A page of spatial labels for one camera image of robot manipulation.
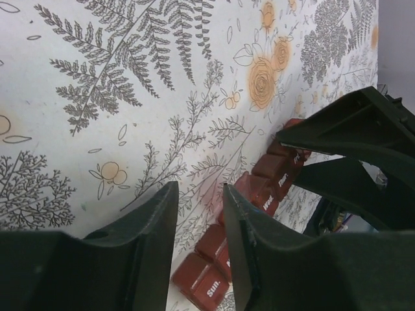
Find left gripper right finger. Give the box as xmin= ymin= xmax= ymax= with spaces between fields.
xmin=222 ymin=183 xmax=415 ymax=311

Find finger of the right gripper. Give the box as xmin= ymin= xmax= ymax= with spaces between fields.
xmin=276 ymin=86 xmax=414 ymax=181
xmin=293 ymin=157 xmax=414 ymax=231

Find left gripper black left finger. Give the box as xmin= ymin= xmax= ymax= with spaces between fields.
xmin=1 ymin=181 xmax=179 ymax=310

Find red weekly pill organizer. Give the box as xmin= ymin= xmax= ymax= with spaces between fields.
xmin=171 ymin=138 xmax=311 ymax=310

